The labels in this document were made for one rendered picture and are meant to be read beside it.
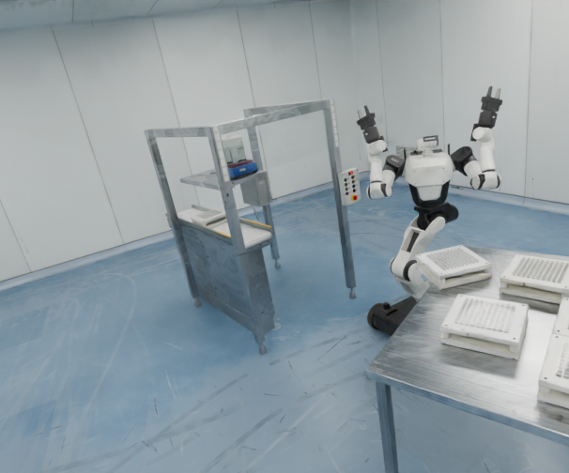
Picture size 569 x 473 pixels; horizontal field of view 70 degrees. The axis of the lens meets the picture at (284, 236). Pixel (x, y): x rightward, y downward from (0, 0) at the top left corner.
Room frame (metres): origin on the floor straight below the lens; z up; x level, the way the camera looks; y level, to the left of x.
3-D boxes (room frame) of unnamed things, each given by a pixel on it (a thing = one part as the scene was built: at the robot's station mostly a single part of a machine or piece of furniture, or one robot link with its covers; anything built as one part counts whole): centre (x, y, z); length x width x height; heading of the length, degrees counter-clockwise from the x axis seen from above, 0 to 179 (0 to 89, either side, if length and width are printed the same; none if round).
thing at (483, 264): (1.70, -0.75, 0.93); 0.25 x 0.24 x 0.02; 95
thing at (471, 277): (1.70, -0.75, 0.88); 0.24 x 0.24 x 0.02; 5
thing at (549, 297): (1.46, -1.01, 0.88); 0.24 x 0.24 x 0.02; 44
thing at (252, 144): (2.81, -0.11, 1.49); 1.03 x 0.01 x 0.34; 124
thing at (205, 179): (2.93, 0.37, 1.27); 0.62 x 0.38 x 0.04; 34
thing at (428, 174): (2.52, -0.97, 1.12); 0.34 x 0.30 x 0.36; 71
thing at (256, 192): (2.84, 0.15, 1.16); 0.22 x 0.11 x 0.20; 34
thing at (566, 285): (1.46, -1.01, 0.93); 0.25 x 0.24 x 0.02; 134
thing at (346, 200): (3.09, -0.57, 0.99); 0.17 x 0.06 x 0.26; 124
